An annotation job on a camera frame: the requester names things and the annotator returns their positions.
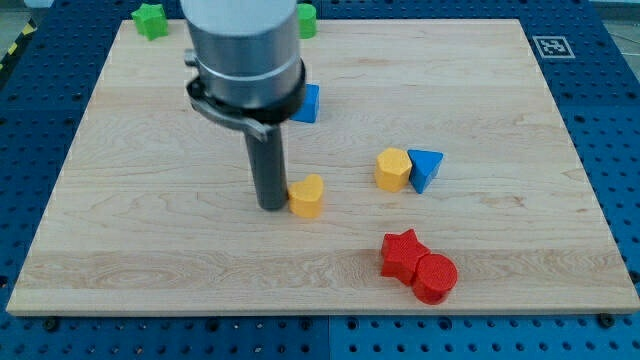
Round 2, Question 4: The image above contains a wooden board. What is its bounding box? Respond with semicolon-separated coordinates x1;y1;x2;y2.
7;19;639;317

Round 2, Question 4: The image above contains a red star block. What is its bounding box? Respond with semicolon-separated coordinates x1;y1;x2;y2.
381;229;431;286

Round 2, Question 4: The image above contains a green cylinder block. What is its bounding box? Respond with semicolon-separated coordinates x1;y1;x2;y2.
297;3;317;39

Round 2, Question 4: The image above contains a yellow hexagon block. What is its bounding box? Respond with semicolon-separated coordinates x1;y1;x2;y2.
374;147;412;192

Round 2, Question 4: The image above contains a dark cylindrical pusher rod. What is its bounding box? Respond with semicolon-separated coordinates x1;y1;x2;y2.
245;126;288;211

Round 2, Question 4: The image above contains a green star block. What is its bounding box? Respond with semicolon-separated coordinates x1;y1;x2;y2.
131;3;168;41

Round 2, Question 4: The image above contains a yellow heart block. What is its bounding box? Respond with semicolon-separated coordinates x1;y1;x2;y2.
288;174;324;218

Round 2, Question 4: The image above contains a blue triangle block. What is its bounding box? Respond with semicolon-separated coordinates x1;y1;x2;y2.
408;149;444;194

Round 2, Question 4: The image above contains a white fiducial marker tag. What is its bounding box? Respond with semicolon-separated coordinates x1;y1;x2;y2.
532;35;575;59

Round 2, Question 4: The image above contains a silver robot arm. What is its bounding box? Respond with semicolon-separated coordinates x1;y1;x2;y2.
180;0;306;142

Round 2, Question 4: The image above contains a red cylinder block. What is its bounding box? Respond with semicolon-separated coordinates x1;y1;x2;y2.
412;254;458;305

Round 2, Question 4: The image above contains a blue cube block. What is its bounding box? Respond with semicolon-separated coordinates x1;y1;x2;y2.
290;84;320;123

